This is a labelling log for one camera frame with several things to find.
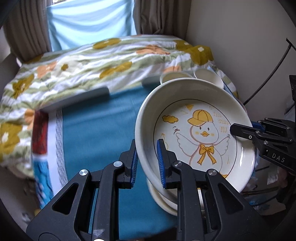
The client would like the small white bowl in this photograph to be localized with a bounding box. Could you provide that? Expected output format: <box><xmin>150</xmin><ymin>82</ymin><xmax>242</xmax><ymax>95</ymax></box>
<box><xmin>194</xmin><ymin>68</ymin><xmax>224</xmax><ymax>89</ymax></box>

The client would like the teal patterned tablecloth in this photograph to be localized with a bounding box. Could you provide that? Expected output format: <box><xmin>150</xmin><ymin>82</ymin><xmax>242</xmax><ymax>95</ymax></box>
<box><xmin>32</xmin><ymin>85</ymin><xmax>177</xmax><ymax>240</ymax></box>

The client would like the brown curtain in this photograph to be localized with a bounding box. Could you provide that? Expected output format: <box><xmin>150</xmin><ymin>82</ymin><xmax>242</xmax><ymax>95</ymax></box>
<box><xmin>133</xmin><ymin>0</ymin><xmax>192</xmax><ymax>39</ymax></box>
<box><xmin>4</xmin><ymin>1</ymin><xmax>53</xmax><ymax>62</ymax></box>

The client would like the cream ribbed bowl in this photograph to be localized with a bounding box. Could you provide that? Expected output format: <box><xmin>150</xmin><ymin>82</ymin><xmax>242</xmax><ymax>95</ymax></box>
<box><xmin>159</xmin><ymin>71</ymin><xmax>193</xmax><ymax>84</ymax></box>

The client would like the right brown curtain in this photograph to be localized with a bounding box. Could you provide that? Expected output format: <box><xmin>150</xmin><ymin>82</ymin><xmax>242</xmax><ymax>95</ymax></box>
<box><xmin>133</xmin><ymin>0</ymin><xmax>192</xmax><ymax>39</ymax></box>

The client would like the plain white plate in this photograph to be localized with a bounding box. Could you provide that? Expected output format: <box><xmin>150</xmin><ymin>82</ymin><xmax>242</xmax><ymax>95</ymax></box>
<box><xmin>147</xmin><ymin>179</ymin><xmax>178</xmax><ymax>216</ymax></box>

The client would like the floral duvet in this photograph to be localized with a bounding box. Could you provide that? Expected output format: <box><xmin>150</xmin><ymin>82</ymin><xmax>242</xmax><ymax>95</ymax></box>
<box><xmin>1</xmin><ymin>35</ymin><xmax>237</xmax><ymax>178</ymax></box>

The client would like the light blue window cloth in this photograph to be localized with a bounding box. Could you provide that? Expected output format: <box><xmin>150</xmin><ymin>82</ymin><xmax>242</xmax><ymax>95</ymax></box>
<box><xmin>47</xmin><ymin>1</ymin><xmax>136</xmax><ymax>51</ymax></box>

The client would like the left brown curtain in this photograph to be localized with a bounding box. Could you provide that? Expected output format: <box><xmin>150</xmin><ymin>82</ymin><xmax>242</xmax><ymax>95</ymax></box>
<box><xmin>4</xmin><ymin>1</ymin><xmax>53</xmax><ymax>62</ymax></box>

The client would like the duck pattern deep plate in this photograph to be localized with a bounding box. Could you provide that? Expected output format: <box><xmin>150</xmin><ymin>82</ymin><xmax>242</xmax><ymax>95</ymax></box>
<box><xmin>135</xmin><ymin>78</ymin><xmax>255</xmax><ymax>199</ymax></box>

